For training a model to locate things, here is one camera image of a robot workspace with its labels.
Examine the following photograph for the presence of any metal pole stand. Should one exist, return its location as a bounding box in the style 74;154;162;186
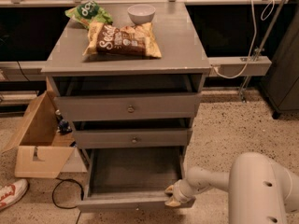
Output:
238;0;295;103

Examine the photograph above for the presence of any grey window ledge rail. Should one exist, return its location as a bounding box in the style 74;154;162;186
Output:
208;56;271;78

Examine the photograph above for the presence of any white hanging cable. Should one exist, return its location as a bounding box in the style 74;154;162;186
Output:
211;0;277;80

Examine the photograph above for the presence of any grey drawer cabinet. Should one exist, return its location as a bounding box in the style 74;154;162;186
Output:
43;3;209;161

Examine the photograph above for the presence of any dark grey side cabinet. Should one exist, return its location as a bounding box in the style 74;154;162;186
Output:
261;12;299;119

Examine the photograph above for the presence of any black floor cable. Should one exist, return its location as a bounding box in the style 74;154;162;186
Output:
51;177;86;224

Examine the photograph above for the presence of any grey top drawer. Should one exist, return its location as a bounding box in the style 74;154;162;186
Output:
54;93;200;121

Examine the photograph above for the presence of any blue bottle in box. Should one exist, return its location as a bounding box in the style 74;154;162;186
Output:
55;110;72;134

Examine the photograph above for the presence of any grey drawer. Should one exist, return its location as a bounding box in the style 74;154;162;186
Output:
78;147;184;213
73;128;192;148
54;93;200;121

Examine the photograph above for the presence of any grey middle drawer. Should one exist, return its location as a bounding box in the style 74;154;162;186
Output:
73;128;192;148

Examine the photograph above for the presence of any brown chip bag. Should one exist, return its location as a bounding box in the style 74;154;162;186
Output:
84;21;162;58

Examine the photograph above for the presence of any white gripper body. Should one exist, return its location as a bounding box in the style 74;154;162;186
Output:
173;179;195;204

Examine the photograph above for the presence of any open cardboard box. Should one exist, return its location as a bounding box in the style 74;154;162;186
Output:
3;91;75;178

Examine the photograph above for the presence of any green chip bag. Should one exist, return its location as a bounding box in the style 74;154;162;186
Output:
64;1;113;29

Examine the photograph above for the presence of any grey bottom drawer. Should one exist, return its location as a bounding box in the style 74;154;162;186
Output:
78;147;184;213

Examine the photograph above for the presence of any white red sneaker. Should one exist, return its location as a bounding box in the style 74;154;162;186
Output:
0;179;29;211

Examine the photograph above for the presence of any white bowl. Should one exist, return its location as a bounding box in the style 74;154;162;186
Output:
127;4;156;24

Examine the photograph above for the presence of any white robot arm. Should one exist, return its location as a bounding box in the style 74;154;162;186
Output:
165;152;299;224

